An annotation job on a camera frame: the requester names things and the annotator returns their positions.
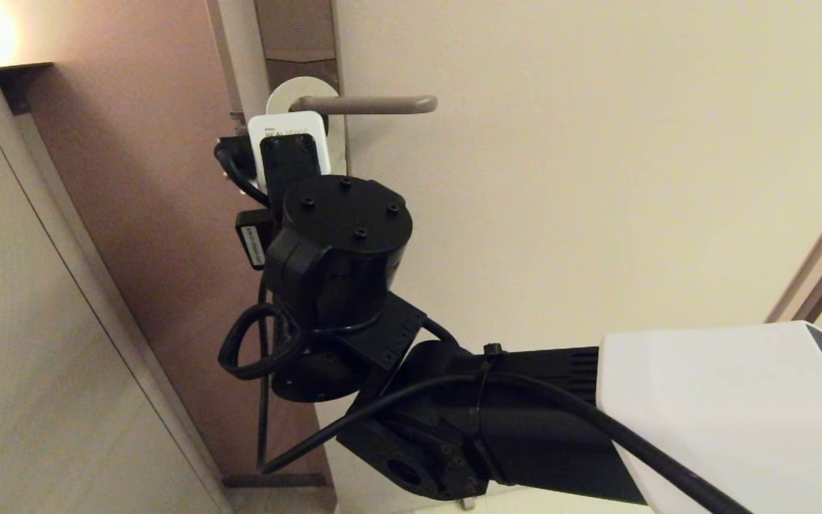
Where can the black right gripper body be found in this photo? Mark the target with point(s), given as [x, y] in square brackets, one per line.
[254, 239]

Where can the blue and white door hanger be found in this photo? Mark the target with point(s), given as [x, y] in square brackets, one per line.
[311, 87]

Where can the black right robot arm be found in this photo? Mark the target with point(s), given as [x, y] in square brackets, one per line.
[596, 421]

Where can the brown door lock plate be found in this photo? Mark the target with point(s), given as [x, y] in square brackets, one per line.
[297, 28]

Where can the small metal door stop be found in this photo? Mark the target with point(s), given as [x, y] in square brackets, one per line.
[467, 504]

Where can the cream room door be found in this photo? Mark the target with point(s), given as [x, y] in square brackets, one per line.
[596, 178]

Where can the dark brown baseboard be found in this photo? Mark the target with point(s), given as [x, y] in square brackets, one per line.
[275, 480]

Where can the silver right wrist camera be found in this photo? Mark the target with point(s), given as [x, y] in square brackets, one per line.
[290, 125]

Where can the dark wall lamp bracket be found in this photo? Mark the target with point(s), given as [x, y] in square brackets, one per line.
[18, 78]

